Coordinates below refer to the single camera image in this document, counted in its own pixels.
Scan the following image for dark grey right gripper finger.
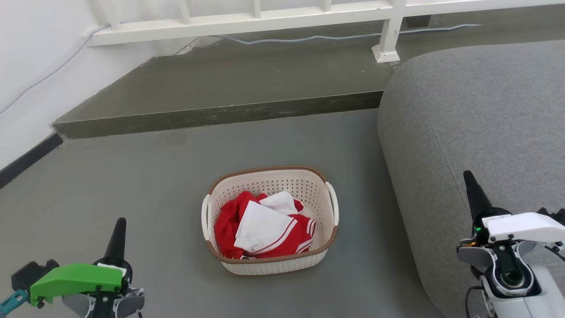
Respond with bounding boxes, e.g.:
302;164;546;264
463;170;494;221

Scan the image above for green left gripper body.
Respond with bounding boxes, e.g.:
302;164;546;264
30;256;133;308

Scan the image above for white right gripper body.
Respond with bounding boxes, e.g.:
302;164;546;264
471;207;565;246

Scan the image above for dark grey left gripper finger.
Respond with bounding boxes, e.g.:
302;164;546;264
104;217;128;262

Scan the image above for cream laundry basket brown rim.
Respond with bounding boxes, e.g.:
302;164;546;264
201;166;339;276

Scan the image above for grey fabric sofa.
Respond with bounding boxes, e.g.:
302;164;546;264
377;40;565;318

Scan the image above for black baseboard strip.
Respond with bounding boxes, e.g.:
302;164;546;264
0;132;64;189

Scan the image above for red and white garment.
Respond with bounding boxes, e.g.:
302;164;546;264
214;190;317;260

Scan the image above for white wooden railing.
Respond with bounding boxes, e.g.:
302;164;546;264
87;0;565;63

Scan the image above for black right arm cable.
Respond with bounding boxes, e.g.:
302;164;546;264
463;286;486;318

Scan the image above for thin white wall cable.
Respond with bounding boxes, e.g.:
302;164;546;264
0;24;111;115

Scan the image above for light blue floor cable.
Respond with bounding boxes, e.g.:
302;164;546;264
212;23;482;45

